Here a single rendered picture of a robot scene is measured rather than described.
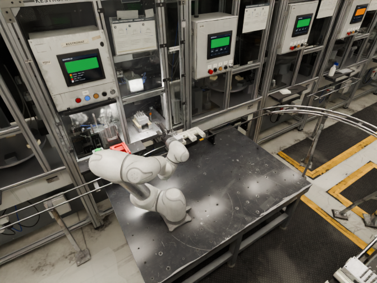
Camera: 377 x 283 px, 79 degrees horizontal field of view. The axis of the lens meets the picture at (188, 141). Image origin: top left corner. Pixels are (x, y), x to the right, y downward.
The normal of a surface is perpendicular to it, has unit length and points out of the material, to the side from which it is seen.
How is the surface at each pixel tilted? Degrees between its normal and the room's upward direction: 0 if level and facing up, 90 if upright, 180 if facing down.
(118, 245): 0
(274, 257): 0
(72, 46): 90
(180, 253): 0
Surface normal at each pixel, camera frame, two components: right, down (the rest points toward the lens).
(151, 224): -0.01, -0.79
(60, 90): 0.53, 0.52
